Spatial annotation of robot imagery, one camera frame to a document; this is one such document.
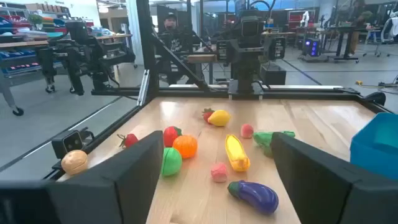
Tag pink toy fruit chunk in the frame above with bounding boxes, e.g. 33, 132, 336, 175
210, 162, 228, 183

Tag white office chair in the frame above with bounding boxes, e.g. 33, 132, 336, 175
363, 17, 398, 58

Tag black table-level camera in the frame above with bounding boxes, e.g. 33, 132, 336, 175
51, 129, 94, 159

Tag green toy pea pod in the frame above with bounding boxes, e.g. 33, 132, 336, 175
252, 130, 296, 158

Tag yellow toy banana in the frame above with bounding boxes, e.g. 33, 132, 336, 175
224, 134, 251, 172

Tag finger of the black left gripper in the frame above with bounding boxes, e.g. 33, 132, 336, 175
269, 37, 286, 60
216, 40, 231, 62

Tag silver aluminium bar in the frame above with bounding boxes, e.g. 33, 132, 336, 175
137, 68, 150, 106

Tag blue plastic container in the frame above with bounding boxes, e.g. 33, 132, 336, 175
349, 112, 398, 180

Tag small pink toy peach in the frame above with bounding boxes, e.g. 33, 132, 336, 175
240, 123, 254, 139

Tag yellow plastic toy lemon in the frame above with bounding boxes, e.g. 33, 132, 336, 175
207, 109, 231, 127

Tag tan toy bread bun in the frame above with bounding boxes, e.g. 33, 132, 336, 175
61, 149, 89, 175

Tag shelf with coloured bins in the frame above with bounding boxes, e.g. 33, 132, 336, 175
0, 2, 94, 41

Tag computer tower blue lights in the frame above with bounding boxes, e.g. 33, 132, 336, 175
303, 37, 322, 58

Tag yellow cable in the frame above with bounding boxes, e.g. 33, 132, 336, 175
355, 80, 398, 90

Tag orange plastic toy tangerine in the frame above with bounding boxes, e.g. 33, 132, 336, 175
172, 134, 198, 159

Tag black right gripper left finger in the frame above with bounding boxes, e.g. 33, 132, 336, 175
49, 131, 164, 224

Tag green plastic toy pear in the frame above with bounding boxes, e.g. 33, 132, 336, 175
160, 147, 183, 177

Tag wooden bench top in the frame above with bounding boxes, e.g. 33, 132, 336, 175
187, 54, 218, 64

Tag black desk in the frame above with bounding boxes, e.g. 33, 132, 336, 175
325, 25, 385, 64

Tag grey rolling cart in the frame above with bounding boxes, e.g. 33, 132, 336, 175
0, 40, 58, 116

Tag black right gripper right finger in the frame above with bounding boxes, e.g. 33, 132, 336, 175
270, 132, 398, 224

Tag red plastic fruit green cap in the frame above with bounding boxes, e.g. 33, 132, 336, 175
163, 126, 183, 147

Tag person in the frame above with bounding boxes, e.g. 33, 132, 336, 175
157, 12, 195, 85
347, 0, 374, 57

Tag black box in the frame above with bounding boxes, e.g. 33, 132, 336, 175
260, 63, 287, 86

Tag purple toy eggplant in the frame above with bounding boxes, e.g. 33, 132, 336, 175
227, 180, 279, 215

